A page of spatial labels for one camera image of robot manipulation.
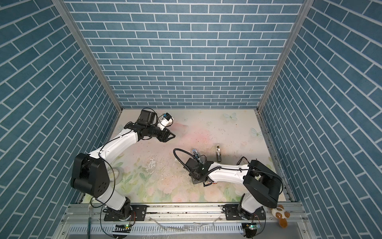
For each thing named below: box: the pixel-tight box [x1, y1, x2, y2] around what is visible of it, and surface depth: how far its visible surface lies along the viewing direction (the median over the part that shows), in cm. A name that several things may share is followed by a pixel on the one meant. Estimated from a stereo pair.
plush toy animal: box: [271, 204, 290, 229], surface depth 72 cm
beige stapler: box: [215, 144, 222, 163], surface depth 96 cm
